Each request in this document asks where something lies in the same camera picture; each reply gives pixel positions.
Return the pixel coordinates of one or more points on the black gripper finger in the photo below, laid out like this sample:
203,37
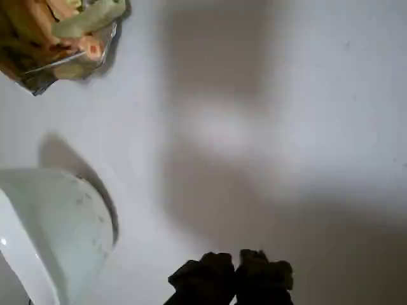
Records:
203,282
262,282

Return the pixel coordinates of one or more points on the white ceramic bowl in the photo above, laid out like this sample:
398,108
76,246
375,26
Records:
47,222

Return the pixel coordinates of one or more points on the olive green veggie straw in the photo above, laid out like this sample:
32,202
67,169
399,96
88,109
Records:
76,70

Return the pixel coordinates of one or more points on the orange veggie straw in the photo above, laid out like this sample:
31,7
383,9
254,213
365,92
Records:
93,49

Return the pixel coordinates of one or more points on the pale green veggie straw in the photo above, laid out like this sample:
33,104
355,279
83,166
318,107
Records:
73,27

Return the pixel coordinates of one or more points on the green white veggie straw packet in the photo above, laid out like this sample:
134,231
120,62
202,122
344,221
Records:
19,47

